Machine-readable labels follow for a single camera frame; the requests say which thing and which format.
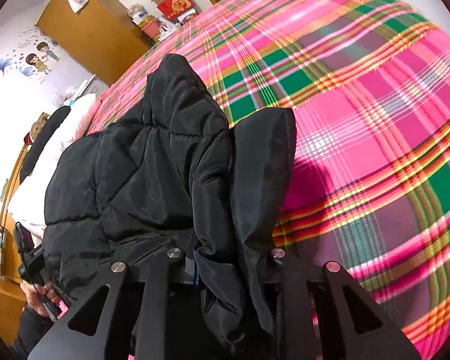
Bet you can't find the black puffer jacket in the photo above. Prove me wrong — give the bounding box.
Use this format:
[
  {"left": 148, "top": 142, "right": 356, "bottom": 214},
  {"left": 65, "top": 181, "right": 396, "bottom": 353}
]
[{"left": 43, "top": 54, "right": 297, "bottom": 358}]

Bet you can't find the black left sleeve forearm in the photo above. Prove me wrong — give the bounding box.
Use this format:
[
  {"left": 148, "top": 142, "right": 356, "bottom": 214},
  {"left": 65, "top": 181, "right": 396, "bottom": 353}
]
[{"left": 9, "top": 304, "right": 54, "bottom": 360}]

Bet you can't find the person's left hand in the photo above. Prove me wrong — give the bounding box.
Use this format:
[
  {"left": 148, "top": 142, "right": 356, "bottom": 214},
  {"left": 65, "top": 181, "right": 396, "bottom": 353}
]
[{"left": 20, "top": 281, "right": 61, "bottom": 317}]

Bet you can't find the wooden headboard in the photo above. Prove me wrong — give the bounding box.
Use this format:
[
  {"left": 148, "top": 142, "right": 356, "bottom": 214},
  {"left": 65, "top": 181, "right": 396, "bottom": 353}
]
[{"left": 0, "top": 144, "right": 28, "bottom": 284}]

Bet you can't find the white pink pillow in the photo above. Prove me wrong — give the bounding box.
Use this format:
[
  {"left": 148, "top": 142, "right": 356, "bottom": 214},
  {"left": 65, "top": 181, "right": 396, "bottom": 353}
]
[{"left": 8, "top": 94, "right": 100, "bottom": 245}]

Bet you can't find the wooden wardrobe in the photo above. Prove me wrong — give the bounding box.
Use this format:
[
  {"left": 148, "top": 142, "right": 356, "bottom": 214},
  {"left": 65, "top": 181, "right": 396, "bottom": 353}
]
[{"left": 37, "top": 0, "right": 153, "bottom": 86}]

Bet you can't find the pink plastic basket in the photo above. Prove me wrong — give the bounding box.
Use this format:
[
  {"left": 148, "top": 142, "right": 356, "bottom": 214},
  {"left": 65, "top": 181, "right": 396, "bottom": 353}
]
[{"left": 139, "top": 18, "right": 161, "bottom": 42}]

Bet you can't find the red gift box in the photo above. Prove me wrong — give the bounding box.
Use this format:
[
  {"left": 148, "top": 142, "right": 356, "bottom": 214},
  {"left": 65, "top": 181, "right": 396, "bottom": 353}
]
[{"left": 157, "top": 0, "right": 196, "bottom": 20}]

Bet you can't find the pink plaid bed sheet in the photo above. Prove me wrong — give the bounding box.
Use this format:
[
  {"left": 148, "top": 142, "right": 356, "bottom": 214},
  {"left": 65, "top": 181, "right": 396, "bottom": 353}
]
[{"left": 89, "top": 0, "right": 450, "bottom": 359}]

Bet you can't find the cartoon wall sticker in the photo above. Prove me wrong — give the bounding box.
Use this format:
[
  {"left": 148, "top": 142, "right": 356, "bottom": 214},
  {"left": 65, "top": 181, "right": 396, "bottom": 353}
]
[{"left": 0, "top": 26, "right": 68, "bottom": 83}]

